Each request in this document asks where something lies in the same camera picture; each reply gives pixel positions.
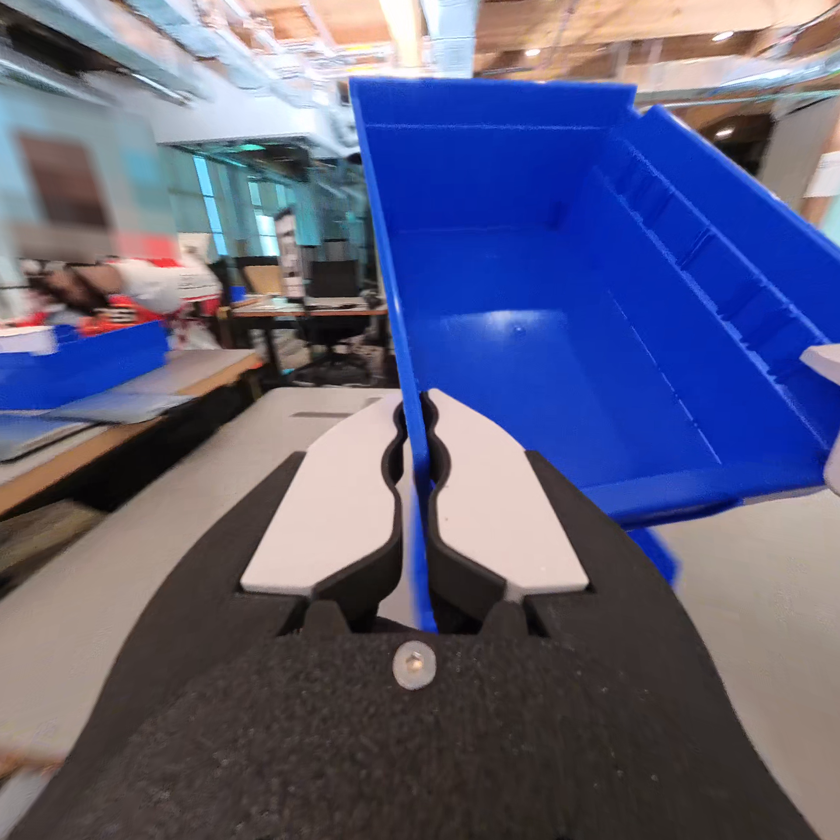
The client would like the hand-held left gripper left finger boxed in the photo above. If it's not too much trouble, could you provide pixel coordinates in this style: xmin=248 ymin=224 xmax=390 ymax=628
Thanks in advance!
xmin=240 ymin=392 xmax=405 ymax=632

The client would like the dark background desk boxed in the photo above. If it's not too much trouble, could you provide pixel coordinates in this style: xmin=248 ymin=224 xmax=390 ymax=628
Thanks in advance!
xmin=226 ymin=298 xmax=389 ymax=378

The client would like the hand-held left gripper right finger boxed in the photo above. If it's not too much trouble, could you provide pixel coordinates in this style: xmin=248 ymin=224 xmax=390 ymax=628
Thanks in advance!
xmin=420 ymin=388 xmax=589 ymax=634

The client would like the black office chair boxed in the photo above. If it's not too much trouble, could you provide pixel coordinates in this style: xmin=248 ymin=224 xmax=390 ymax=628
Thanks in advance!
xmin=303 ymin=259 xmax=371 ymax=375

